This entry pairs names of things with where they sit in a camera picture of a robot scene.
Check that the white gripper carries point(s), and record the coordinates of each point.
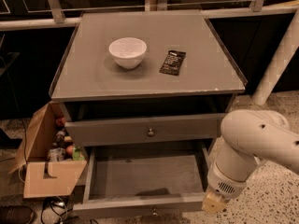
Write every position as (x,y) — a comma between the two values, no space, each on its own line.
(223,184)

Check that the grey drawer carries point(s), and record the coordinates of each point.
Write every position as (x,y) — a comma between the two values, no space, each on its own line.
(145,179)
(145,120)

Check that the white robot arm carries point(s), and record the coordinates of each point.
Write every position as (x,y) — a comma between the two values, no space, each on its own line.
(251,137)

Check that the grey top drawer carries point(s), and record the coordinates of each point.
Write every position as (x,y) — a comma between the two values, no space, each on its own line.
(145,120)

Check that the grey drawer cabinet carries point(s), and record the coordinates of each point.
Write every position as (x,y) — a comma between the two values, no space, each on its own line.
(89,73)

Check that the green packet in box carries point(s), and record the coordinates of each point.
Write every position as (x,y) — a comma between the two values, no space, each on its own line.
(77,154)

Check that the black snack packet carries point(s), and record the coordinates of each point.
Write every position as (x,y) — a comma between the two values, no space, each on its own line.
(173,62)

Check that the red fruit in box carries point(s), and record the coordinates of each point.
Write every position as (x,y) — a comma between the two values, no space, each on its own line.
(69,150)

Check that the clear jar in box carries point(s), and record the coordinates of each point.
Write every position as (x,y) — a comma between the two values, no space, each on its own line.
(56,154)

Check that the white ceramic bowl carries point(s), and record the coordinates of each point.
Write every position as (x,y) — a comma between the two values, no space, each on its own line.
(128,52)

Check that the cardboard box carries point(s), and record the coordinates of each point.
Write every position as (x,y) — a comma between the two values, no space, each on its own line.
(45,178)

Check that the black object on floor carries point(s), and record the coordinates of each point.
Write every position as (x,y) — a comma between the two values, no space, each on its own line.
(16,214)

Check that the white slanted post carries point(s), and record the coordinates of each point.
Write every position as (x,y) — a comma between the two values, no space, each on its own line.
(280,60)

